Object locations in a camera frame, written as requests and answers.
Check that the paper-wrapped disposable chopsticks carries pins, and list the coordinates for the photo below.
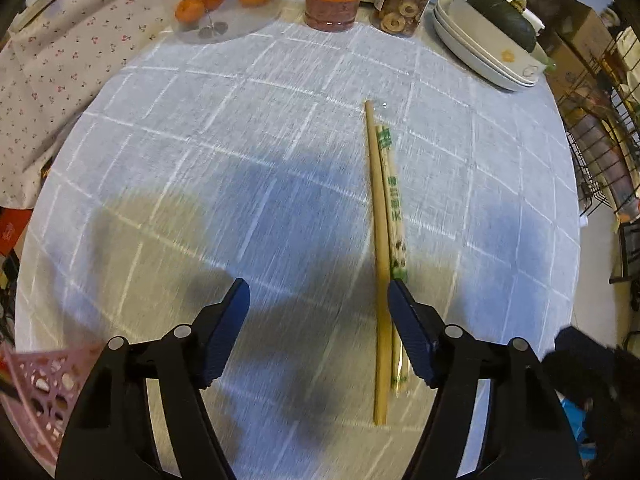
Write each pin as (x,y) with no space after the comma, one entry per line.
(395,220)

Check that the pink perforated plastic basket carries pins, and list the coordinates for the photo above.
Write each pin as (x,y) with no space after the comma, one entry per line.
(35,385)

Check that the clear glass plate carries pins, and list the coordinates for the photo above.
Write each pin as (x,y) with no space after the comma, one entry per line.
(250,21)

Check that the white shallow plate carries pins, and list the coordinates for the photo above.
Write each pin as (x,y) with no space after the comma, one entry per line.
(467,62)

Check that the floral printed cloth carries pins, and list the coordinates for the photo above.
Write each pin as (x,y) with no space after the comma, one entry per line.
(60,60)

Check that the cardboard box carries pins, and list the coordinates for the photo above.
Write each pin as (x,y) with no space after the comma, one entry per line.
(585,35)

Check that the long bamboo chopstick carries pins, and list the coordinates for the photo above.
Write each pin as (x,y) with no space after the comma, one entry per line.
(377,210)

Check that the white deep dish flower print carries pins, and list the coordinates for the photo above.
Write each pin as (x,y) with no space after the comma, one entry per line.
(495,46)

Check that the black metal frame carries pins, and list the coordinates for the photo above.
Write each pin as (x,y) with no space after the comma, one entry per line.
(626,260)

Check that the blue plastic stool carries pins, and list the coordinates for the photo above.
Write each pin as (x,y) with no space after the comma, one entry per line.
(575,422)

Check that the stack of white dishes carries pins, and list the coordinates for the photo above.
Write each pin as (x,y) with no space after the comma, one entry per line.
(457,42)

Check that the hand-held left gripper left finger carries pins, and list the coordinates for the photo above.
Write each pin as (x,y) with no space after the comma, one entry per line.
(227,330)

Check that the red box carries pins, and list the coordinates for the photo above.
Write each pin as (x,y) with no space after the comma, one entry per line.
(12,230)

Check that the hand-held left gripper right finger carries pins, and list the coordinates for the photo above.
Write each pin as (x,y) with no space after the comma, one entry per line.
(407,325)

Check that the dark green squash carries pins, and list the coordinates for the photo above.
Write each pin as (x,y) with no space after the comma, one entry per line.
(500,15)

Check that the silver coin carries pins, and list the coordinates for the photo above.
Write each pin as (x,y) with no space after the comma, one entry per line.
(205,31)
(220,25)

